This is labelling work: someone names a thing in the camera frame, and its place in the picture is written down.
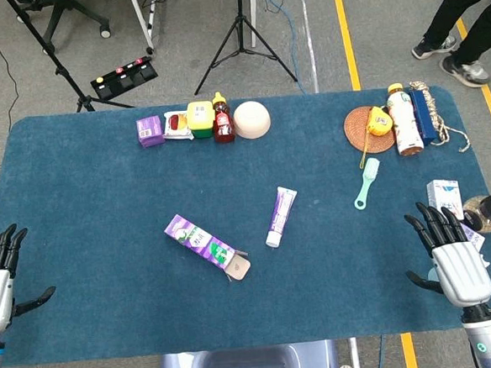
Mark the black office chair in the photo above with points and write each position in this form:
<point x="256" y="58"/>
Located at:
<point x="66" y="7"/>

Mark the black foot pedal board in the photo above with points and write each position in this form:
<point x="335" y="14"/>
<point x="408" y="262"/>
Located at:
<point x="124" y="78"/>

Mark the small purple drink carton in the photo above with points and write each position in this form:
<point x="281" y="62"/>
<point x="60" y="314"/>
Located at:
<point x="474" y="235"/>

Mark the black tripod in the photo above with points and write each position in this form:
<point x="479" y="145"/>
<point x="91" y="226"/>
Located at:
<point x="241" y="24"/>

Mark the red honey bottle yellow cap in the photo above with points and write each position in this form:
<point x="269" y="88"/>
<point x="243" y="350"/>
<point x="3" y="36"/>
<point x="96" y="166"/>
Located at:
<point x="223" y="124"/>

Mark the yellow tape measure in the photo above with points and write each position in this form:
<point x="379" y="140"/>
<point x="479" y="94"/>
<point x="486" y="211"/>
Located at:
<point x="379" y="120"/>

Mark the round woven brown coaster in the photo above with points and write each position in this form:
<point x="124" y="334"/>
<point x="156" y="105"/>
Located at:
<point x="357" y="130"/>

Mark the black light stand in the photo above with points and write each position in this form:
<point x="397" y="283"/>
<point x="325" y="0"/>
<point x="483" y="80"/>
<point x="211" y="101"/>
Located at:
<point x="58" y="66"/>

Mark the white frame leg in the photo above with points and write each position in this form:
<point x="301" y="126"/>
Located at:
<point x="143" y="18"/>

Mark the green container yellow lid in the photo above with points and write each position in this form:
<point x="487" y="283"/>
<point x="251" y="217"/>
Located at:
<point x="200" y="115"/>

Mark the white red snack packet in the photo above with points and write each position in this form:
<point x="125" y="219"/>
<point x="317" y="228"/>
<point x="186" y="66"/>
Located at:
<point x="176" y="125"/>

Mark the blue rectangular wooden block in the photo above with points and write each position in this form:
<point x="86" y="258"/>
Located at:
<point x="423" y="117"/>

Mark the blue carpet mat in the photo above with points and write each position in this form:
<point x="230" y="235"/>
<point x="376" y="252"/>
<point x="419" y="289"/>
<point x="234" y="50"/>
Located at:
<point x="103" y="202"/>

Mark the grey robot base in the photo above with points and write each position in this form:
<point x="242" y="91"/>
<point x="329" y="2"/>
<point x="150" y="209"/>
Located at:
<point x="250" y="367"/>

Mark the tea bottle yellow cap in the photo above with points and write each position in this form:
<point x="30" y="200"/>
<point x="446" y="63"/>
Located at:
<point x="405" y="126"/>

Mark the small purple tissue pack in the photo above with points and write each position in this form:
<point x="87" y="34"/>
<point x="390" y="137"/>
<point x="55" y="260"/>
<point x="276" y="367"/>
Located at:
<point x="150" y="131"/>

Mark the white blue milk carton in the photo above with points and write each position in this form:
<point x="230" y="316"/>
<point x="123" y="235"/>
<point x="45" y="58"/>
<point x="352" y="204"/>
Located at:
<point x="442" y="193"/>

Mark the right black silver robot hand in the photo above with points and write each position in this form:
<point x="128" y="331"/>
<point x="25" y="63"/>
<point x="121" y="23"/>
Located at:
<point x="462" y="270"/>

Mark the purple cardboard box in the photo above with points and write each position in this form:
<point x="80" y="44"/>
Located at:
<point x="199" y="240"/>

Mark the mint green brush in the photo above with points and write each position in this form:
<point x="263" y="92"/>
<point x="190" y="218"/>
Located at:
<point x="369" y="175"/>

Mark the beige bowl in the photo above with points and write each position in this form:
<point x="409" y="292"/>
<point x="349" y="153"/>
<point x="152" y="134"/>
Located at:
<point x="251" y="118"/>

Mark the purple white toothpaste tube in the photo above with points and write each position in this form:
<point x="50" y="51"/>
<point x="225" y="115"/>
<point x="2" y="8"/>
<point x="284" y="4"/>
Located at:
<point x="281" y="215"/>

